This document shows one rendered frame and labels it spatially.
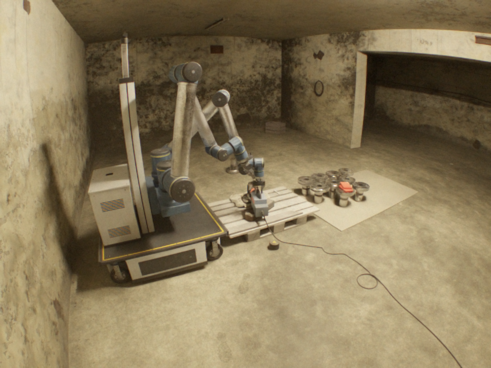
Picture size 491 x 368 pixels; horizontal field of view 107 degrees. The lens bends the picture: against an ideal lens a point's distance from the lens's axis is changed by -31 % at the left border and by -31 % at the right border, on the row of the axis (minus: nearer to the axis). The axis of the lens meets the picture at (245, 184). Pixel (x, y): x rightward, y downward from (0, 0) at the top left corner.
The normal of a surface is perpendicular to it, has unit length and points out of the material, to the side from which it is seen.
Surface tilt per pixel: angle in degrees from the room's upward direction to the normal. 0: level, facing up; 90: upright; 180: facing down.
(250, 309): 0
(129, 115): 90
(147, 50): 90
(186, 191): 90
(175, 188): 87
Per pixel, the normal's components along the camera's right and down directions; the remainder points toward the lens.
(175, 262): 0.45, 0.35
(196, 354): -0.01, -0.92
